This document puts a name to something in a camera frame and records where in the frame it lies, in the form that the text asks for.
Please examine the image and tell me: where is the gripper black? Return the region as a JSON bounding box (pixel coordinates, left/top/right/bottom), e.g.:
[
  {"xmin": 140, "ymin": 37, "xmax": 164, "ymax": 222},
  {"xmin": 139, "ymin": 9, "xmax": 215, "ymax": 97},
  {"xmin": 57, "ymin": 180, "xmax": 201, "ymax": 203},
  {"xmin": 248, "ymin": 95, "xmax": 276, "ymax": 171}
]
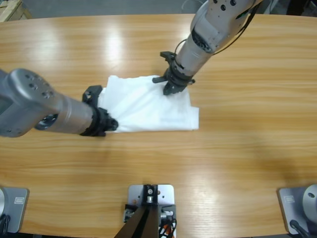
[
  {"xmin": 152, "ymin": 60, "xmax": 196, "ymax": 96},
  {"xmin": 79, "ymin": 106, "xmax": 118, "ymax": 138}
]

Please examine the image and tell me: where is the white T-shirt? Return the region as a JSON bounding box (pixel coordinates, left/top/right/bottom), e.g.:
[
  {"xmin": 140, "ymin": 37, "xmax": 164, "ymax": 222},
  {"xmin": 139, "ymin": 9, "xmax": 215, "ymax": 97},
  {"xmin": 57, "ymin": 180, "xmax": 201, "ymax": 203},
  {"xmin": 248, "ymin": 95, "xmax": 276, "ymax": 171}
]
[{"xmin": 98, "ymin": 74, "xmax": 200, "ymax": 133}]

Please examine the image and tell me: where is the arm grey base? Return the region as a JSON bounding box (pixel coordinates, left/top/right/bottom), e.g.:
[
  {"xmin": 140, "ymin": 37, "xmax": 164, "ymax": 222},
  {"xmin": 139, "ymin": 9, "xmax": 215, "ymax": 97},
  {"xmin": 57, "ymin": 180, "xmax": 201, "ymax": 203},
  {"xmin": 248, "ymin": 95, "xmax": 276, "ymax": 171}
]
[
  {"xmin": 0, "ymin": 187, "xmax": 30, "ymax": 234},
  {"xmin": 276, "ymin": 183, "xmax": 317, "ymax": 236}
]

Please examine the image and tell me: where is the grey metal stand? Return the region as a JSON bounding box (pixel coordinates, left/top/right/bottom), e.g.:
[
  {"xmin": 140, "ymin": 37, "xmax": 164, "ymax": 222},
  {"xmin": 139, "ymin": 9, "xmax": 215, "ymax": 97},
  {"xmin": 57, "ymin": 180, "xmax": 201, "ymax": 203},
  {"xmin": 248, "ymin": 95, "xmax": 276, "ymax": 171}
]
[{"xmin": 263, "ymin": 0, "xmax": 279, "ymax": 15}]

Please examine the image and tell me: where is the wooden crate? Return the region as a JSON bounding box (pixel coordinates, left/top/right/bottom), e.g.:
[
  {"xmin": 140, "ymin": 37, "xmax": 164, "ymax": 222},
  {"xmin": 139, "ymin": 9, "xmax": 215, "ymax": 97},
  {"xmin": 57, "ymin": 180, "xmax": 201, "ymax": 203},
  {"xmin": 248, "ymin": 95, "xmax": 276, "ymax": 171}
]
[{"xmin": 0, "ymin": 0, "xmax": 32, "ymax": 22}]

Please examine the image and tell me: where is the wrist black camera bracket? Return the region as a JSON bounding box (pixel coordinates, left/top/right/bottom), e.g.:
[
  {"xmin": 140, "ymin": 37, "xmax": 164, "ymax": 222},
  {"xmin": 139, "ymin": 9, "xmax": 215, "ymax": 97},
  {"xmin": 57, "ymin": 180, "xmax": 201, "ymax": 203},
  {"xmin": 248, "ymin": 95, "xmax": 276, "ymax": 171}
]
[
  {"xmin": 82, "ymin": 85, "xmax": 104, "ymax": 108},
  {"xmin": 159, "ymin": 51, "xmax": 178, "ymax": 65}
]

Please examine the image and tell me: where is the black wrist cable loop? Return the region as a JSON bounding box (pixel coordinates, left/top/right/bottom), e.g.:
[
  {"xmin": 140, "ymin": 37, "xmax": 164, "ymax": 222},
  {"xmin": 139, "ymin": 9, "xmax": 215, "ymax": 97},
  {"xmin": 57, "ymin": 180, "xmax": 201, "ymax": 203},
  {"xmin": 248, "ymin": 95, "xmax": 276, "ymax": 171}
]
[{"xmin": 175, "ymin": 38, "xmax": 188, "ymax": 57}]

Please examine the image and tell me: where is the thin white wire hoop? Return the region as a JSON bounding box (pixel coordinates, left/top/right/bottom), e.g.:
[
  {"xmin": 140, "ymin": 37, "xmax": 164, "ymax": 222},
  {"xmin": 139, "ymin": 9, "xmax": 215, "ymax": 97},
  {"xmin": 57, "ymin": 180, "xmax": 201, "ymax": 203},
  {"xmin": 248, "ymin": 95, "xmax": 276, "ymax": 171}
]
[{"xmin": 182, "ymin": 0, "xmax": 205, "ymax": 13}]

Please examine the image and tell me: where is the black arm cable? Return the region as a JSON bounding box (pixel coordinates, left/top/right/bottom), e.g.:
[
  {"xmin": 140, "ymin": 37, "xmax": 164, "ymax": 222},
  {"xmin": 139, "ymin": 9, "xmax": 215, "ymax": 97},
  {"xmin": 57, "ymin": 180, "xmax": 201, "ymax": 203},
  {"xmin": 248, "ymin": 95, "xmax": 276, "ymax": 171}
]
[{"xmin": 212, "ymin": 4, "xmax": 260, "ymax": 56}]

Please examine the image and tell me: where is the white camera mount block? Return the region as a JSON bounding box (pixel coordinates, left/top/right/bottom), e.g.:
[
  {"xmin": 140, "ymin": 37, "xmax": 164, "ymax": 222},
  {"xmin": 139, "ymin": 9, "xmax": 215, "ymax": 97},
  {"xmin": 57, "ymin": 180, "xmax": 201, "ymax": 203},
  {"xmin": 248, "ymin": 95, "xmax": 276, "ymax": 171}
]
[{"xmin": 127, "ymin": 183, "xmax": 177, "ymax": 238}]

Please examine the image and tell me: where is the dark camera post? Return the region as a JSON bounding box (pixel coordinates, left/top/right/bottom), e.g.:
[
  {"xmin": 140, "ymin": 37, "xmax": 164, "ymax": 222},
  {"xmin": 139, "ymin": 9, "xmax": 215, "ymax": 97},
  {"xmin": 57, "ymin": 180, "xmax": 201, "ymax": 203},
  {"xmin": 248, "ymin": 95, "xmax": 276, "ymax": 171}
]
[{"xmin": 113, "ymin": 183, "xmax": 159, "ymax": 238}]

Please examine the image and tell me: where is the orange and black cable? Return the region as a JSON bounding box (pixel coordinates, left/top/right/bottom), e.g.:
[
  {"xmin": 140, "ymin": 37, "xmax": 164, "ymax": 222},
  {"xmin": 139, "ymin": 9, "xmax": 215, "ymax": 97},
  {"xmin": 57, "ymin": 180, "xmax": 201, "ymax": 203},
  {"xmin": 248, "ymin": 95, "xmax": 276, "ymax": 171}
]
[{"xmin": 158, "ymin": 219, "xmax": 178, "ymax": 238}]

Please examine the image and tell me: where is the black base cable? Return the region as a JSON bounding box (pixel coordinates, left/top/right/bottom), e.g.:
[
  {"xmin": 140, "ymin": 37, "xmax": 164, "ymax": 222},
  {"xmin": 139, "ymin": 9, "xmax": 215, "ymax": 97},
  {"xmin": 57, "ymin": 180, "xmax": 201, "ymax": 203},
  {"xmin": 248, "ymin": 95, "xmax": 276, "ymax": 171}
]
[
  {"xmin": 0, "ymin": 214, "xmax": 11, "ymax": 234},
  {"xmin": 289, "ymin": 219, "xmax": 312, "ymax": 236}
]

